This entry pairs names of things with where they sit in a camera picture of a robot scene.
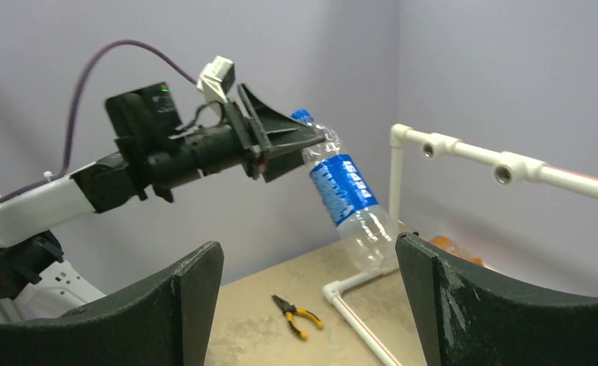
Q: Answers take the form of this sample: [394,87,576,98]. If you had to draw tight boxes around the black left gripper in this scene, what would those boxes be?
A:
[104,83,325,202]

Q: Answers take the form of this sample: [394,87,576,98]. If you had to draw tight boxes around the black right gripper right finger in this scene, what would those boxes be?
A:
[395,233,598,365]

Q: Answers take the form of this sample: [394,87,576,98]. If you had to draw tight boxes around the orange label bottle far corner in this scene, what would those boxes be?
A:
[429,235,485,268]

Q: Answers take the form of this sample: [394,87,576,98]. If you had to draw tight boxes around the clear bottle blue label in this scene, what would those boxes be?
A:
[292,109,398,271]

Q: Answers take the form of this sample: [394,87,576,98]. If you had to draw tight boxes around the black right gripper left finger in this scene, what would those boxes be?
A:
[0,241,224,366]

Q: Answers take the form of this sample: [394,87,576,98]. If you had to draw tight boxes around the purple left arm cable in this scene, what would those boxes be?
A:
[0,39,199,216]

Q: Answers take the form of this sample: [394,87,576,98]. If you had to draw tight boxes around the white PVC pipe frame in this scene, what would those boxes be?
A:
[322,123,598,366]

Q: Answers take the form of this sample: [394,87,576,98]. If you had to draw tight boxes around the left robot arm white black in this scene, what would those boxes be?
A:
[0,82,325,316]

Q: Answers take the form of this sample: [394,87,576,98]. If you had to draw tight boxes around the yellow black pliers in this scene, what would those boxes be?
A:
[271,294,324,341]

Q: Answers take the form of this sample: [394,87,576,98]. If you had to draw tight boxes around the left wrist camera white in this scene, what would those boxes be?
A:
[196,56,236,102]

